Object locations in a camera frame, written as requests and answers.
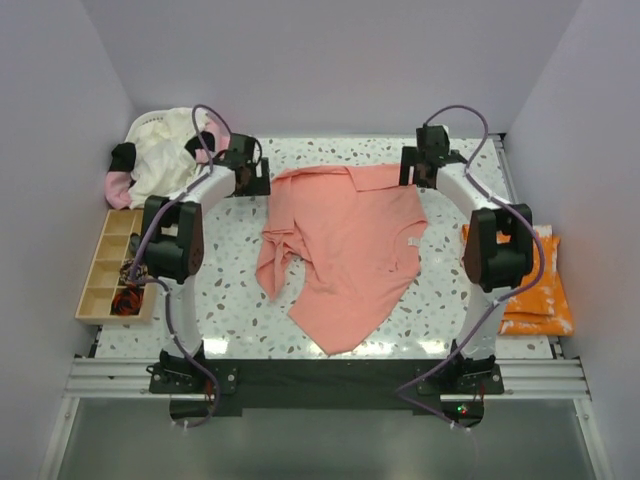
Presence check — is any black garment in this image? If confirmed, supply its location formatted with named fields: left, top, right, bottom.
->
left=108, top=142, right=137, bottom=173

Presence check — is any wooden compartment tray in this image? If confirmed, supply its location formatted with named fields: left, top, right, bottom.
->
left=75, top=210, right=156, bottom=325

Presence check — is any folded orange white t-shirt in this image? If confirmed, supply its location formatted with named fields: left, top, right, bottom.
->
left=460, top=223, right=575, bottom=337

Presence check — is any cream white garment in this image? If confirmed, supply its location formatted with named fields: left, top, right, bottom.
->
left=129, top=107, right=210, bottom=209

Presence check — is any orange black item in tray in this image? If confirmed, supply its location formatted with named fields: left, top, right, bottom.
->
left=110, top=284, right=144, bottom=317

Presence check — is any light pink garment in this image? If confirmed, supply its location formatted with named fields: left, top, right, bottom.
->
left=104, top=171, right=132, bottom=210

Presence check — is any aluminium frame rail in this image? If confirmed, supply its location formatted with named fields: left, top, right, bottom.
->
left=37, top=354, right=161, bottom=480

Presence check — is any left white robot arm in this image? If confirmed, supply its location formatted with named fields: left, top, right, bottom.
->
left=135, top=133, right=271, bottom=392

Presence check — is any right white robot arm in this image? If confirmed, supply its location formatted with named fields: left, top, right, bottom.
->
left=256, top=123, right=535, bottom=393

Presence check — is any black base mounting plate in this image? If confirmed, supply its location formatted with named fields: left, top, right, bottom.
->
left=146, top=355, right=505, bottom=421

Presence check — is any salmon pink t-shirt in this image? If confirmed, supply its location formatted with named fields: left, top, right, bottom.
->
left=256, top=164, right=427, bottom=355

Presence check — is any white laundry basket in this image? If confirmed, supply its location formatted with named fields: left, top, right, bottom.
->
left=125, top=110, right=166, bottom=142

